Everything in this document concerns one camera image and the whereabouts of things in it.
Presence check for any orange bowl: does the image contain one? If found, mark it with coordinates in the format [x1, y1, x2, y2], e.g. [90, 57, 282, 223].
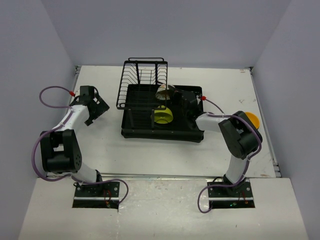
[245, 111, 260, 130]

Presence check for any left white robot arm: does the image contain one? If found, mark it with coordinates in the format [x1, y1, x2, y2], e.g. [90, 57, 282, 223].
[31, 85, 110, 197]

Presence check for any black plastic drain tray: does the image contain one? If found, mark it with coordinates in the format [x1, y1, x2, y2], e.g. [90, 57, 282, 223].
[121, 85, 204, 143]

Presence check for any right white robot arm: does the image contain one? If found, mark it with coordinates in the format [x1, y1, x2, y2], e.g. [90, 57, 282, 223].
[165, 85, 263, 197]

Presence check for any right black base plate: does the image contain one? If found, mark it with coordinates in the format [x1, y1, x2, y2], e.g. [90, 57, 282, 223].
[207, 178, 255, 210]

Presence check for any metal table rail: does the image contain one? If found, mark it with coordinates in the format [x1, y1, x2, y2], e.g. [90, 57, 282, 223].
[100, 171, 223, 180]

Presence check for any lime green bowl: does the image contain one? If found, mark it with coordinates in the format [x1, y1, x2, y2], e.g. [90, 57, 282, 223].
[154, 105, 174, 124]

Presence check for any yellow floral white bowl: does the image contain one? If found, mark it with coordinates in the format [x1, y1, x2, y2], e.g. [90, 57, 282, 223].
[155, 84, 174, 101]

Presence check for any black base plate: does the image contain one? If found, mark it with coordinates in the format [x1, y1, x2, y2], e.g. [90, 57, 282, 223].
[72, 181, 120, 210]
[207, 178, 255, 210]

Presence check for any black wire dish rack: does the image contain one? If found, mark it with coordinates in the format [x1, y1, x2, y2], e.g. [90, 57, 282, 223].
[116, 57, 168, 130]

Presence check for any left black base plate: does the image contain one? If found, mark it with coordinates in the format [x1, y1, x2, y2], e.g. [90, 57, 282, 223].
[72, 181, 120, 210]

